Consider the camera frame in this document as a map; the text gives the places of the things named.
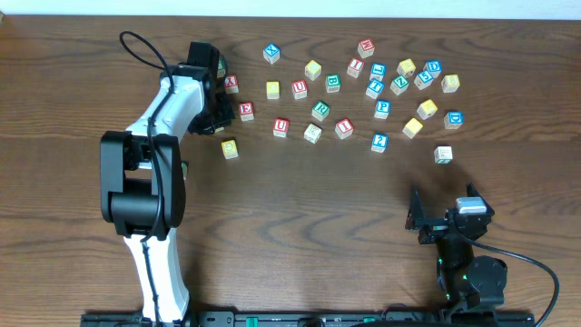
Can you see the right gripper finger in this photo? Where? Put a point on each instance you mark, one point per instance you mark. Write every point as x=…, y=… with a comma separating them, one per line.
x=474, y=193
x=416, y=217

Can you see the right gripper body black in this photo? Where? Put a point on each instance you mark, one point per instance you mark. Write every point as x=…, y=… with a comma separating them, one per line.
x=438, y=228

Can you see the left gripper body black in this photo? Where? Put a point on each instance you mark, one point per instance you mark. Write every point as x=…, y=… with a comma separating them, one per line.
x=220, y=116

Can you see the red E block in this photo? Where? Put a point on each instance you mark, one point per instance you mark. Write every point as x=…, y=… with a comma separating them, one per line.
x=246, y=111

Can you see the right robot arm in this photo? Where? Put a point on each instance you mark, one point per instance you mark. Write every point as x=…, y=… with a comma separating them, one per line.
x=472, y=283

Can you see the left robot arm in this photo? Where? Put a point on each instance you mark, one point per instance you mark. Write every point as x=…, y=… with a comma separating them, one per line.
x=143, y=187

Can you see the yellow block lower left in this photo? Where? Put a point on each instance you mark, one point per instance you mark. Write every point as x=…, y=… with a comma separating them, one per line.
x=230, y=149

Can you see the yellow block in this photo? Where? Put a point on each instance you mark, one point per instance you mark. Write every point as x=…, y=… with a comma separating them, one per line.
x=412, y=128
x=230, y=149
x=273, y=90
x=406, y=68
x=312, y=70
x=450, y=83

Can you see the white F block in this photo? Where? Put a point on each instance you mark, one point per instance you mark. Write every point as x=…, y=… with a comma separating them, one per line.
x=443, y=154

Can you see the green F block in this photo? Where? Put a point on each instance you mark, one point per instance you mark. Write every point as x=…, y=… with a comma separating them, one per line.
x=222, y=69

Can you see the yellow block centre left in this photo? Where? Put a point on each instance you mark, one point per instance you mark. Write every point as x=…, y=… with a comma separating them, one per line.
x=273, y=90

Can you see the red U block lower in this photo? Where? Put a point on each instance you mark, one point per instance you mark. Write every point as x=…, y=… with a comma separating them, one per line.
x=281, y=127

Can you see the red u block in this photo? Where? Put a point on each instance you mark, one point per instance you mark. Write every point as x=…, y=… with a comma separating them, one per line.
x=299, y=89
x=281, y=127

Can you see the green J block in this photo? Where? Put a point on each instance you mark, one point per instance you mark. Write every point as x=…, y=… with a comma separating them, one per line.
x=184, y=170

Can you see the blue D block lower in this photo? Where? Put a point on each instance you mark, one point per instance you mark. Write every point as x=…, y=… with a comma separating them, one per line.
x=453, y=120

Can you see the blue d block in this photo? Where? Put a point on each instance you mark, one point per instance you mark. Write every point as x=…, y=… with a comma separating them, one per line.
x=433, y=67
x=453, y=120

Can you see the blue X block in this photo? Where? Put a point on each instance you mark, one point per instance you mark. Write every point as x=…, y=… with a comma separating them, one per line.
x=271, y=53

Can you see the blue 2 block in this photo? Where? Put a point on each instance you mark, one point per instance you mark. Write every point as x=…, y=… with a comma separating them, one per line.
x=379, y=143

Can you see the red U block upper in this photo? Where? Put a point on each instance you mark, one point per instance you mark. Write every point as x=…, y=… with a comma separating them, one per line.
x=299, y=89

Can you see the yellow block lower right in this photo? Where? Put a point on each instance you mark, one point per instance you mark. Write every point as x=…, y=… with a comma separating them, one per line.
x=412, y=128

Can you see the yellow block mid right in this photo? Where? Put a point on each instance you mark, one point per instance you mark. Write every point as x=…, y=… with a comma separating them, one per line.
x=427, y=109

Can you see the white K block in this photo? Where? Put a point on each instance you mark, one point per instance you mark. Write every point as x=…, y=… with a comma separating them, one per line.
x=312, y=133

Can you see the green R block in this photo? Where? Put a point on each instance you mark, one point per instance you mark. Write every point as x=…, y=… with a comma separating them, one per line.
x=320, y=111

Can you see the yellow block upper centre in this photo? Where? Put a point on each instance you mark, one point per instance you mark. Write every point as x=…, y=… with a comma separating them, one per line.
x=312, y=70

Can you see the yellow block far right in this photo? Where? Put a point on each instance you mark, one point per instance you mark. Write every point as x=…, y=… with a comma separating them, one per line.
x=450, y=83

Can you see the red I block lower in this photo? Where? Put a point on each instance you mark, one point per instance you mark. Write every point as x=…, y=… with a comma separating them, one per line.
x=344, y=128

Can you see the red i block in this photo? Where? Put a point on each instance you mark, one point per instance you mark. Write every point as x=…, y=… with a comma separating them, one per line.
x=355, y=67
x=344, y=128

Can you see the blue P block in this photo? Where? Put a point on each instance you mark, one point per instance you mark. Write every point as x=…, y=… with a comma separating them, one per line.
x=382, y=109

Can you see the green B block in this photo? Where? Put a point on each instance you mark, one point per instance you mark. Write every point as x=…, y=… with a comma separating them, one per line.
x=333, y=83

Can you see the blue S block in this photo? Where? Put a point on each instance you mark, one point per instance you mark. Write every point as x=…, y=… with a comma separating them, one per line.
x=423, y=79

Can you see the green Z block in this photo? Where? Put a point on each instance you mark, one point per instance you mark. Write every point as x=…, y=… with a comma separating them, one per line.
x=399, y=85

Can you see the blue D block upper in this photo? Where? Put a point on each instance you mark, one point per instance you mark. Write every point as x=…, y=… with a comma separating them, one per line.
x=433, y=67

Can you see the blue T block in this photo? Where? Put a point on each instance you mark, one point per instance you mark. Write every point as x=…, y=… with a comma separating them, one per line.
x=374, y=89

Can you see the yellow block upper right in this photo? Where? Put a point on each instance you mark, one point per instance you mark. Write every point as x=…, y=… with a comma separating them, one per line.
x=406, y=68

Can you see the red I block upper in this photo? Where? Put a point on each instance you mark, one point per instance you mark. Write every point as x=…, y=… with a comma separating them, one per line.
x=355, y=67

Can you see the blue L block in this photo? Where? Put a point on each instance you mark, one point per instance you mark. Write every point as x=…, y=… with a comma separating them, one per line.
x=377, y=71

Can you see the red H block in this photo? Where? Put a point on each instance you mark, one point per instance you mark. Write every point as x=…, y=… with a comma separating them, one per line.
x=366, y=48

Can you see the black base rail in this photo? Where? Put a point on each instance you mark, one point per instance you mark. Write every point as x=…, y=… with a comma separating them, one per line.
x=400, y=317

